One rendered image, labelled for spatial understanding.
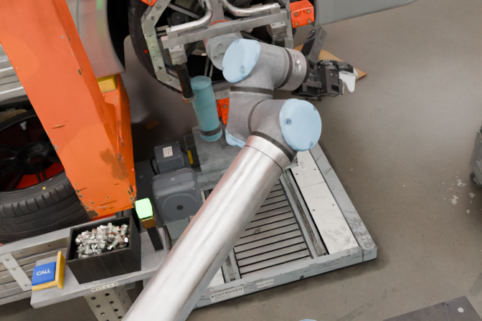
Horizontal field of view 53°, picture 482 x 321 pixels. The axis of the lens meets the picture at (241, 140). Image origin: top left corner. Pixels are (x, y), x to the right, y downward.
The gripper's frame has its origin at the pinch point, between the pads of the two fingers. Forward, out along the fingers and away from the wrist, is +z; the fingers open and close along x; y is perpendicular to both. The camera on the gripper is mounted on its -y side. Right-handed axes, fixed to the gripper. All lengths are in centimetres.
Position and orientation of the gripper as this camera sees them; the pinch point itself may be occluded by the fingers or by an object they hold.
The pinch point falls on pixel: (353, 74)
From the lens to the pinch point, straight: 124.0
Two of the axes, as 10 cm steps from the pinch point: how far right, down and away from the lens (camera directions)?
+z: 8.0, 0.6, 6.0
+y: 0.6, 9.8, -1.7
